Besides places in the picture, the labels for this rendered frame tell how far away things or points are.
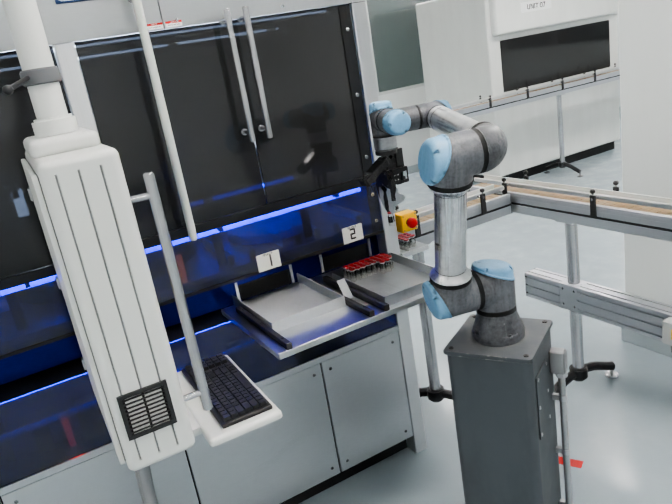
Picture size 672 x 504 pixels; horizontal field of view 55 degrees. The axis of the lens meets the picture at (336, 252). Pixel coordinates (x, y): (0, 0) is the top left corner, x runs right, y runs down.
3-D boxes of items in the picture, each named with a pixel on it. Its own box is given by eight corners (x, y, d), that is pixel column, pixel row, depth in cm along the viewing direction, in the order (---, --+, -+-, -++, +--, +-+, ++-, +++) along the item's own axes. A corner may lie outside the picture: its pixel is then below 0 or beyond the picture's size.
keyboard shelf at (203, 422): (142, 392, 195) (140, 384, 195) (228, 360, 207) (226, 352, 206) (181, 463, 157) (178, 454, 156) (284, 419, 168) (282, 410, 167)
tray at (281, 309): (233, 304, 225) (231, 295, 224) (299, 281, 236) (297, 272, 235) (273, 333, 196) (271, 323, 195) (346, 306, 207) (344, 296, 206)
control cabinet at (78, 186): (92, 396, 194) (10, 137, 170) (155, 373, 201) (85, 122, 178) (123, 480, 150) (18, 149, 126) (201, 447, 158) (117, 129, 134)
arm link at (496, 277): (525, 306, 184) (521, 262, 180) (483, 318, 181) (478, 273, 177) (503, 293, 195) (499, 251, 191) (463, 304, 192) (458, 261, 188)
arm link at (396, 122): (421, 105, 191) (407, 103, 201) (386, 112, 188) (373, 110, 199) (424, 131, 193) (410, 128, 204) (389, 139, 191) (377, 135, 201)
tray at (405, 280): (333, 282, 230) (331, 272, 229) (392, 260, 241) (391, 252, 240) (386, 307, 201) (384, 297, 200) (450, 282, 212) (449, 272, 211)
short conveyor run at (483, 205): (388, 258, 256) (383, 221, 251) (367, 251, 269) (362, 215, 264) (514, 214, 286) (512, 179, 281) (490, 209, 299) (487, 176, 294)
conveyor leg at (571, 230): (564, 379, 293) (554, 218, 270) (577, 371, 297) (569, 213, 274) (580, 386, 286) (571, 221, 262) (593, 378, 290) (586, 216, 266)
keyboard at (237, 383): (181, 372, 198) (180, 365, 197) (224, 357, 203) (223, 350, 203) (223, 429, 163) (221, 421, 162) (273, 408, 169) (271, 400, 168)
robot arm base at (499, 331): (530, 325, 193) (528, 295, 190) (517, 349, 181) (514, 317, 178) (481, 322, 201) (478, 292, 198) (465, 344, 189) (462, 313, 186)
